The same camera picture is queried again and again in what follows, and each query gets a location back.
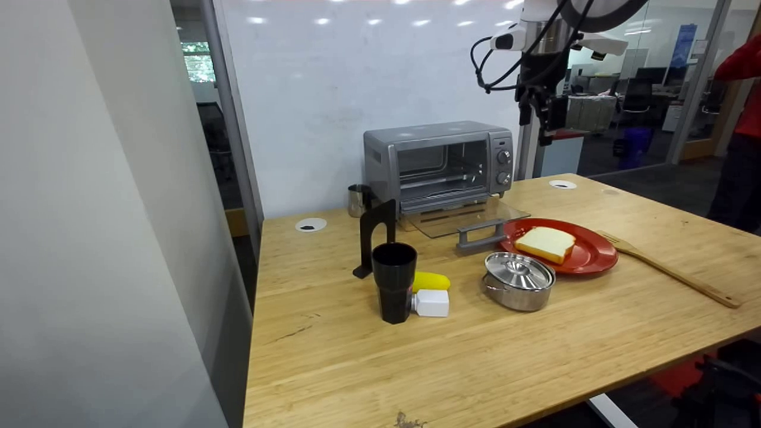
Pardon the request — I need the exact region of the yellow small block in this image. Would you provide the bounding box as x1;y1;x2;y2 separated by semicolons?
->
410;269;452;293

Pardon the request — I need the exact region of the glass oven door with handle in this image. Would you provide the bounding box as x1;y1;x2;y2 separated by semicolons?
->
407;200;532;257

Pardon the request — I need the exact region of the white small block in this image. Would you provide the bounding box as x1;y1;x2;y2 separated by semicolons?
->
408;288;452;320

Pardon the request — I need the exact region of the black plastic cup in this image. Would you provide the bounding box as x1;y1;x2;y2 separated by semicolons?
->
370;239;419;326

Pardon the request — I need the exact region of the black metal stand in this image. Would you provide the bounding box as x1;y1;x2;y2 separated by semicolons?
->
352;182;398;281

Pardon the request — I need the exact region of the silver toaster oven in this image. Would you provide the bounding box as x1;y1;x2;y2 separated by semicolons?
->
362;119;515;213

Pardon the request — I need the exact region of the steel pot lid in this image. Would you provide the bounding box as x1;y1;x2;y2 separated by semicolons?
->
482;248;559;293

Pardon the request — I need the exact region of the blue wall poster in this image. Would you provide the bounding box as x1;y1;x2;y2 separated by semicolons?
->
670;22;700;72

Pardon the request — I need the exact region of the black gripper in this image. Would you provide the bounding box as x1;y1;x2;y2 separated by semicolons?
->
513;48;571;150

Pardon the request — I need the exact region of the person in red top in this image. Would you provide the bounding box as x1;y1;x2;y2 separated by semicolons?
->
706;25;761;233

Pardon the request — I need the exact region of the white cabinet with red top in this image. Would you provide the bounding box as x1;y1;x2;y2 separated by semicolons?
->
535;125;592;179

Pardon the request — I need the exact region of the slice of bread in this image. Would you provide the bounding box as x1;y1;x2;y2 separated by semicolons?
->
513;225;577;267

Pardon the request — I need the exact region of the small metal cup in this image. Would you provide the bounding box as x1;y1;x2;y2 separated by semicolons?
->
345;182;370;218

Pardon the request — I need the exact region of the red round plate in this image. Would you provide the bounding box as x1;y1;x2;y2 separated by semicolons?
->
497;217;621;277

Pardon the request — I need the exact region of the wooden spatula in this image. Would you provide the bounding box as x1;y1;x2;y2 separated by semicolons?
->
604;233;743;311

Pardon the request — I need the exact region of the red chair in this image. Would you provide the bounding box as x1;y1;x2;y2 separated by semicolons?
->
643;348;721;402

